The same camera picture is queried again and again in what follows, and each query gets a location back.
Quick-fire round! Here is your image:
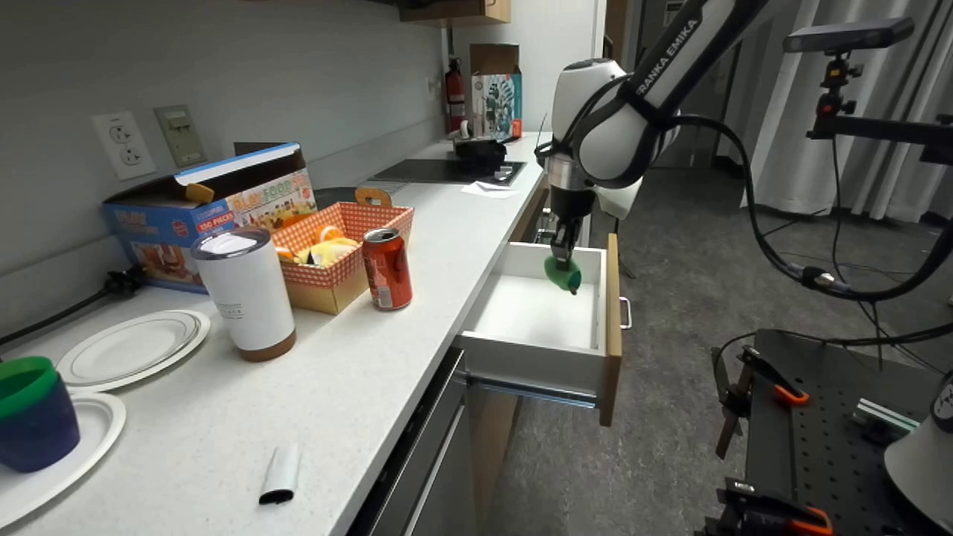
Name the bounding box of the white plate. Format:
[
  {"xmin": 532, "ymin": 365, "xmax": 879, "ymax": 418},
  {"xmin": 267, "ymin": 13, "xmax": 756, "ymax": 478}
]
[
  {"xmin": 0, "ymin": 391, "xmax": 130, "ymax": 534},
  {"xmin": 57, "ymin": 308, "xmax": 215, "ymax": 397}
]

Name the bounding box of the tall printed carton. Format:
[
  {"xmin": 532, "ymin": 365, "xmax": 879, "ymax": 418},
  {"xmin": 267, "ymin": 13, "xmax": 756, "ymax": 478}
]
[{"xmin": 468, "ymin": 41, "xmax": 525, "ymax": 143}]

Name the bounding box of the small white marker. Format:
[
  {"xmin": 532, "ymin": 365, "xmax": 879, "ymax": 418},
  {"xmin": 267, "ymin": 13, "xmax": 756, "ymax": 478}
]
[{"xmin": 256, "ymin": 442, "xmax": 305, "ymax": 506}]

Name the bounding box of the red soda can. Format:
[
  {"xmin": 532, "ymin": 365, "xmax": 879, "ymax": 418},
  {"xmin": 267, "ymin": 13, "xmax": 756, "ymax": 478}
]
[{"xmin": 361, "ymin": 225, "xmax": 418, "ymax": 315}]

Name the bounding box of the red fire extinguisher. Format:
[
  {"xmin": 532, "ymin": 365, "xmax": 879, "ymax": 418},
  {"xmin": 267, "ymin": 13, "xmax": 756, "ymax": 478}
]
[{"xmin": 442, "ymin": 58, "xmax": 470, "ymax": 140}]

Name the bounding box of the white curtain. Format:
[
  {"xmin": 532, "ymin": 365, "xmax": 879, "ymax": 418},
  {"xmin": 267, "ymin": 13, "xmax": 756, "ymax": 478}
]
[{"xmin": 714, "ymin": 0, "xmax": 953, "ymax": 225}]

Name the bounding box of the black camera on stand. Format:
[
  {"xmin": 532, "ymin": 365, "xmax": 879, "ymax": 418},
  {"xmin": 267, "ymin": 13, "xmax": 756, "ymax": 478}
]
[{"xmin": 783, "ymin": 15, "xmax": 917, "ymax": 58}]

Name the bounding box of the blue cup with green rim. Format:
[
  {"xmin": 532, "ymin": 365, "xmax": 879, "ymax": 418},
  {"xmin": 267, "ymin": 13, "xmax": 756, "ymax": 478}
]
[{"xmin": 0, "ymin": 354, "xmax": 84, "ymax": 478}]

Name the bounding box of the red checkered cardboard box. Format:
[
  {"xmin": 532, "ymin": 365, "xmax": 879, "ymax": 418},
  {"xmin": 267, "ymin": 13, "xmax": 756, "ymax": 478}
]
[{"xmin": 267, "ymin": 201, "xmax": 418, "ymax": 318}]

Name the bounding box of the dark steel dishwasher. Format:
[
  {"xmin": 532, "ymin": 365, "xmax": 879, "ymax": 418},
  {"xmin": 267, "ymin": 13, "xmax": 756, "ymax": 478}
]
[{"xmin": 345, "ymin": 347, "xmax": 483, "ymax": 536}]

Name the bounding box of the grey wall switch plate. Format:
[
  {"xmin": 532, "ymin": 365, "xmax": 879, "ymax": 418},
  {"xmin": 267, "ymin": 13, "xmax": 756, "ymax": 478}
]
[{"xmin": 153, "ymin": 103, "xmax": 208, "ymax": 171}]

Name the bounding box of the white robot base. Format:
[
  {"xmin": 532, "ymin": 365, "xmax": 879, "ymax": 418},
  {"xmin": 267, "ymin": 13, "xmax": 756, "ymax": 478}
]
[{"xmin": 882, "ymin": 371, "xmax": 953, "ymax": 534}]

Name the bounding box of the wooden upper cabinet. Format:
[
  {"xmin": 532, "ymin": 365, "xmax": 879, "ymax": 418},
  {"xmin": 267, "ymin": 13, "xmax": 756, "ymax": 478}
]
[{"xmin": 397, "ymin": 0, "xmax": 515, "ymax": 27}]

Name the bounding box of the green soft object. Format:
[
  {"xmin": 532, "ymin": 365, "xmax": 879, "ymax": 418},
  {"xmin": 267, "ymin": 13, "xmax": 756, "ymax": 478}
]
[{"xmin": 541, "ymin": 251, "xmax": 586, "ymax": 298}]

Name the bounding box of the black pot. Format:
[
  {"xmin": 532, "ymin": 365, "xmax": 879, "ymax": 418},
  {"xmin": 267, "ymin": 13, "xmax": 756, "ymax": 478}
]
[{"xmin": 454, "ymin": 131, "xmax": 512, "ymax": 173}]

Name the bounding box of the yellow plush toy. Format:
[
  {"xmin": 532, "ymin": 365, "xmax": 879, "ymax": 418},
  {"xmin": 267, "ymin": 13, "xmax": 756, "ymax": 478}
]
[{"xmin": 291, "ymin": 225, "xmax": 364, "ymax": 269}]

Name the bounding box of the black stovetop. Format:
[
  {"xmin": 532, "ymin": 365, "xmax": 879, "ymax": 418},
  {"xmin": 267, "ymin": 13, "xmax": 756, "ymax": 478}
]
[{"xmin": 372, "ymin": 155, "xmax": 527, "ymax": 189}]

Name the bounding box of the white tumbler with brown base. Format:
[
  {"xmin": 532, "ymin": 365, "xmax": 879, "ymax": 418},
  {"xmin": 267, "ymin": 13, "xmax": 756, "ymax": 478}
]
[{"xmin": 187, "ymin": 231, "xmax": 300, "ymax": 365}]

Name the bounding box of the white drawer with wooden front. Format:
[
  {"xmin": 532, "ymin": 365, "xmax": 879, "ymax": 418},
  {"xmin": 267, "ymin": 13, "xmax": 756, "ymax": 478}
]
[{"xmin": 455, "ymin": 234, "xmax": 635, "ymax": 430}]

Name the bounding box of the orange handled clamp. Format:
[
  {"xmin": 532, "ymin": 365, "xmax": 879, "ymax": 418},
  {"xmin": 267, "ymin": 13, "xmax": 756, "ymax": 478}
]
[
  {"xmin": 714, "ymin": 478, "xmax": 836, "ymax": 536},
  {"xmin": 711, "ymin": 342, "xmax": 814, "ymax": 461}
]

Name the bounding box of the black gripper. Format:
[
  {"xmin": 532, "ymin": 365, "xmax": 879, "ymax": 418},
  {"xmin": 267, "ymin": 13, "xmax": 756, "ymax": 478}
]
[{"xmin": 544, "ymin": 183, "xmax": 599, "ymax": 271}]

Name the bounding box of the blue cardboard box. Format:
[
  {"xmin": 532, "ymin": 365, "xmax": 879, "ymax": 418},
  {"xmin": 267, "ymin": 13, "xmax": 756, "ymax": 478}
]
[{"xmin": 101, "ymin": 140, "xmax": 321, "ymax": 296}]

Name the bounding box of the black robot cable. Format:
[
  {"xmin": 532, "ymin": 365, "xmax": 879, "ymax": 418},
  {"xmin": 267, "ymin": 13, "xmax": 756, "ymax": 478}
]
[{"xmin": 672, "ymin": 114, "xmax": 953, "ymax": 308}]

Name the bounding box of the black perforated table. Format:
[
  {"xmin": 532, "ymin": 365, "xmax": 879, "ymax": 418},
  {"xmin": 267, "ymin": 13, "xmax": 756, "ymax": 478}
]
[{"xmin": 739, "ymin": 329, "xmax": 953, "ymax": 536}]

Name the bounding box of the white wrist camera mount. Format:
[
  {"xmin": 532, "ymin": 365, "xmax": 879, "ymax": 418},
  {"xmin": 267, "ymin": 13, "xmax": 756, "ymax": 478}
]
[{"xmin": 594, "ymin": 177, "xmax": 646, "ymax": 225}]

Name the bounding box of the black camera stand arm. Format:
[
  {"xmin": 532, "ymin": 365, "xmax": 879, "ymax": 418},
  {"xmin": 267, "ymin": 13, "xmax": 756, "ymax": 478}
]
[{"xmin": 803, "ymin": 55, "xmax": 953, "ymax": 168}]

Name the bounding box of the white wall outlet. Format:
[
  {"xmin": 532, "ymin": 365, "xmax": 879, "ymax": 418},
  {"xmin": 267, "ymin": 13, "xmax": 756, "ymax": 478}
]
[{"xmin": 89, "ymin": 110, "xmax": 157, "ymax": 183}]

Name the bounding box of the black power cord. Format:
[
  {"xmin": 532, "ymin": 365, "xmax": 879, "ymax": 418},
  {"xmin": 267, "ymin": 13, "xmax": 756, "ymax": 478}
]
[{"xmin": 0, "ymin": 265, "xmax": 153, "ymax": 347}]

